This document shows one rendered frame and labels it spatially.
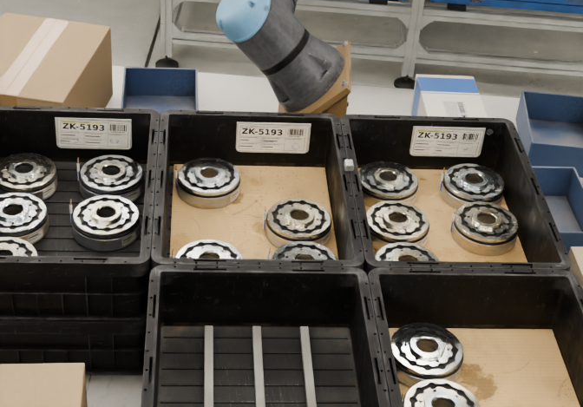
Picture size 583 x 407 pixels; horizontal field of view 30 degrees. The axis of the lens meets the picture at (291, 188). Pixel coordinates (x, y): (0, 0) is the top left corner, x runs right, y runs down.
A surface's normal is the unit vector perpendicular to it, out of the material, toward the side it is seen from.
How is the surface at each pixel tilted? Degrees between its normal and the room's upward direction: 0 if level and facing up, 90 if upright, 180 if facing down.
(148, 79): 90
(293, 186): 0
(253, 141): 90
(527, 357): 0
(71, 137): 90
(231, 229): 0
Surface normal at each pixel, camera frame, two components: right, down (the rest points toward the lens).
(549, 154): -0.07, 0.58
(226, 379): 0.07, -0.81
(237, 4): -0.66, -0.55
